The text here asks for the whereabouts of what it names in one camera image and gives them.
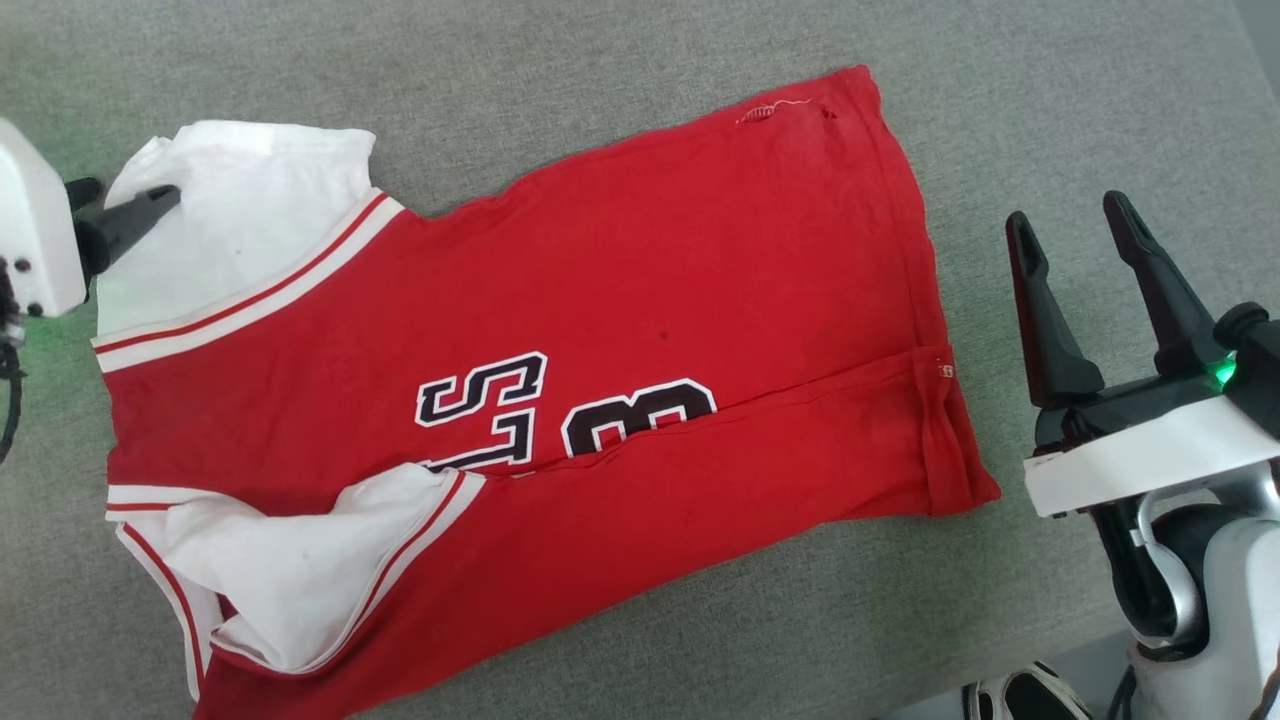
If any black right camera cable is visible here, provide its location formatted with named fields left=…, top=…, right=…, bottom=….
left=1108, top=660, right=1142, bottom=720

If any grey fabric sofa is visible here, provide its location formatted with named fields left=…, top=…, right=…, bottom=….
left=0, top=0, right=1280, bottom=720

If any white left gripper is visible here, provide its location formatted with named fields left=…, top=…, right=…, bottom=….
left=0, top=119, right=184, bottom=320

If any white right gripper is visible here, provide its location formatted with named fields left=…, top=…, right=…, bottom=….
left=1004, top=189, right=1280, bottom=519

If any red white jersey shirt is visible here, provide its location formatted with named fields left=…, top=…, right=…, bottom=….
left=91, top=64, right=1002, bottom=720

